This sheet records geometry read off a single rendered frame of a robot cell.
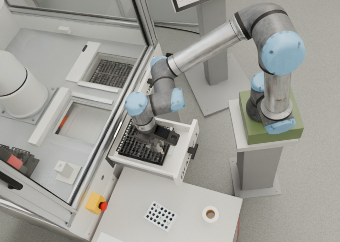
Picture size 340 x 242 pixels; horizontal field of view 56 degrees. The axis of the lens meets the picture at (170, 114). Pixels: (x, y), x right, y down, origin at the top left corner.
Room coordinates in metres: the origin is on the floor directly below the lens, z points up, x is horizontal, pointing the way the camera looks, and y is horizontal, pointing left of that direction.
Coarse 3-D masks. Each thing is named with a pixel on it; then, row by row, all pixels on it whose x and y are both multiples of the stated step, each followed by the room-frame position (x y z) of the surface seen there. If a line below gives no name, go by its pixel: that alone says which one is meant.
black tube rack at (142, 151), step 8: (128, 136) 0.79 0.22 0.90; (128, 144) 0.77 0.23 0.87; (136, 144) 0.74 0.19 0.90; (144, 144) 0.72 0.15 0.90; (168, 144) 0.70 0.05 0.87; (120, 152) 0.74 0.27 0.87; (128, 152) 0.73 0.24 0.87; (136, 152) 0.71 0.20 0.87; (144, 152) 0.68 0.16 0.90; (152, 152) 0.67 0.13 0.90; (144, 160) 0.66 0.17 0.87; (152, 160) 0.63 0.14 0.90
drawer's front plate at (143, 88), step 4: (148, 68) 1.12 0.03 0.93; (148, 72) 1.10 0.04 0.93; (144, 76) 1.08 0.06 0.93; (148, 76) 1.08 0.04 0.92; (144, 80) 1.05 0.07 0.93; (144, 84) 1.04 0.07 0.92; (148, 84) 1.06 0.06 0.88; (140, 88) 1.02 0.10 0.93; (144, 88) 1.03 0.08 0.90; (148, 88) 1.05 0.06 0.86; (144, 92) 1.02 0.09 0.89; (148, 92) 1.04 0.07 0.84
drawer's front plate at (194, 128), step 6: (192, 126) 0.72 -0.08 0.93; (198, 126) 0.74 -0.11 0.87; (192, 132) 0.69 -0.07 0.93; (198, 132) 0.73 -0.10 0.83; (192, 138) 0.68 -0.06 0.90; (186, 144) 0.64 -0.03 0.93; (192, 144) 0.67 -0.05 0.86; (186, 150) 0.61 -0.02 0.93; (180, 156) 0.60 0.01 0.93; (186, 156) 0.60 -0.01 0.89; (180, 162) 0.57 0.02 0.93; (180, 168) 0.55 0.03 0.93; (186, 168) 0.58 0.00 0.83; (174, 174) 0.53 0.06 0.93; (180, 174) 0.53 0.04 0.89; (174, 180) 0.52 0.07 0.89; (180, 180) 0.52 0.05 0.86; (180, 186) 0.51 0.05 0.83
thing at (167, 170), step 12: (132, 120) 0.91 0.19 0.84; (156, 120) 0.83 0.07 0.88; (168, 120) 0.81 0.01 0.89; (120, 132) 0.84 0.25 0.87; (180, 132) 0.76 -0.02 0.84; (120, 144) 0.80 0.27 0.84; (180, 144) 0.70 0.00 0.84; (108, 156) 0.72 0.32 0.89; (120, 156) 0.74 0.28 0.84; (168, 156) 0.66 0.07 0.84; (132, 168) 0.66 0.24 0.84; (144, 168) 0.62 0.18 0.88; (156, 168) 0.59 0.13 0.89; (168, 168) 0.60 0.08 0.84
